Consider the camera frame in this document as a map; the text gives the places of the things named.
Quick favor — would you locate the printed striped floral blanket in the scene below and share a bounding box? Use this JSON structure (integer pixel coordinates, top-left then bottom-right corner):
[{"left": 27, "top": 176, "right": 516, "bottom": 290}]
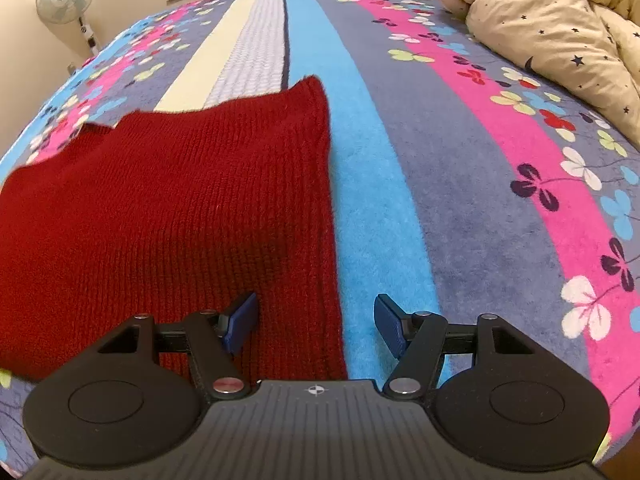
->
[{"left": 0, "top": 0, "right": 640, "bottom": 467}]

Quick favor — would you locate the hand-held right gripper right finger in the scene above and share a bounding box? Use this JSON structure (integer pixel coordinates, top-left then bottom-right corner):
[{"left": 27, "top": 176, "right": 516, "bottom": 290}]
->
[{"left": 374, "top": 294, "right": 535, "bottom": 399}]

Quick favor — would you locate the beige star print quilt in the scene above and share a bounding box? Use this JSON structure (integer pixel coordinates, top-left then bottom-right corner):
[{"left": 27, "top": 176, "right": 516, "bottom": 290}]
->
[{"left": 429, "top": 0, "right": 640, "bottom": 150}]

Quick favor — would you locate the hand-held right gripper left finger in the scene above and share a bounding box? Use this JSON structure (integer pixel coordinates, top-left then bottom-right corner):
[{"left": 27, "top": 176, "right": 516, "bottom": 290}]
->
[{"left": 93, "top": 292, "right": 259, "bottom": 402}]

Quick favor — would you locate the red knitted sweater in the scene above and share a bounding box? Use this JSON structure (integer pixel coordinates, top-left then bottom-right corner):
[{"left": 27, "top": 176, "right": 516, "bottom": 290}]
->
[{"left": 0, "top": 75, "right": 349, "bottom": 384}]

